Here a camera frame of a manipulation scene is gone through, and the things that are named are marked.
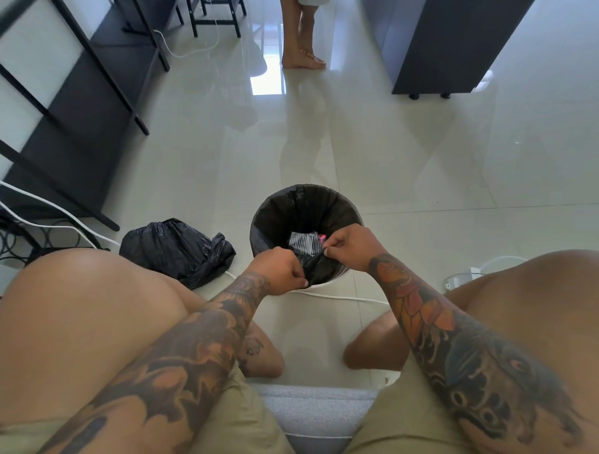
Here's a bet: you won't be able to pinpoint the person's left hand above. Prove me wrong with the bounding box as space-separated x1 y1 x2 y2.
246 247 310 297

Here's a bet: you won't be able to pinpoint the person's right hand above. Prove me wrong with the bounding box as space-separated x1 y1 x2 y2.
323 224 389 274

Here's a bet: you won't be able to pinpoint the black bin liner bag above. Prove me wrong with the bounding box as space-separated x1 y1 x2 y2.
249 184 365 286

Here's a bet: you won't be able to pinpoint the person's left forearm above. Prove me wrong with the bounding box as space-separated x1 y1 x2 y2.
35 271 272 454

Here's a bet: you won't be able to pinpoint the person's right forearm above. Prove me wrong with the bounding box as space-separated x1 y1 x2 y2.
369 255 588 454

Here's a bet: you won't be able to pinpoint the clear plastic wrapper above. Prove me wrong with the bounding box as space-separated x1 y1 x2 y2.
287 231 324 256

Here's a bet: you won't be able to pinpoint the full black trash bag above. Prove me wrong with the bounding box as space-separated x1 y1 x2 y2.
119 218 237 291

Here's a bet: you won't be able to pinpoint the white power adapter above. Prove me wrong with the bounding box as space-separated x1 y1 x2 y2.
444 268 488 292

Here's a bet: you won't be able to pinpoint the grey seat cushion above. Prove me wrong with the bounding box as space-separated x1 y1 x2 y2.
253 383 381 454

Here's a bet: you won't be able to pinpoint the beige shorts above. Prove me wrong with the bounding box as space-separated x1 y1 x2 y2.
0 359 474 454

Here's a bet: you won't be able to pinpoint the person's right leg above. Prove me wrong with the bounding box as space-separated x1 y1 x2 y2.
343 250 599 454

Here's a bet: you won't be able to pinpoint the person's leg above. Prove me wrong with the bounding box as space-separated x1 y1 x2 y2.
343 250 599 454
0 248 286 428

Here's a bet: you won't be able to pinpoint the person's left leg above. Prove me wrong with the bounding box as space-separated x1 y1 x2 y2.
0 248 286 428

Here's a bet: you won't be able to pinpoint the black cabinet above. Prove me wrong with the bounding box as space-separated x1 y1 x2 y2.
362 0 535 100

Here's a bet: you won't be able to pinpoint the white thick cable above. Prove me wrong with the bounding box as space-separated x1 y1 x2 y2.
0 180 122 247

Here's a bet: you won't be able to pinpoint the white looped cable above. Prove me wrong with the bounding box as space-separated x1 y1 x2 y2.
152 18 222 60

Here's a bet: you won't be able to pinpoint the white thin cable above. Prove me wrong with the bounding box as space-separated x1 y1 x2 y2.
0 200 100 249

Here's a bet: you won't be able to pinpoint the black chair frame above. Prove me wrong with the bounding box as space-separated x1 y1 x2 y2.
186 0 248 39

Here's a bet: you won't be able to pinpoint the black tangled cables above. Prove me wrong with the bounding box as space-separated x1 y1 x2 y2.
0 219 96 265

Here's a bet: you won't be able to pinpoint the black metal shelf frame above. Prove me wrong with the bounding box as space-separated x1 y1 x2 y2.
0 0 172 233

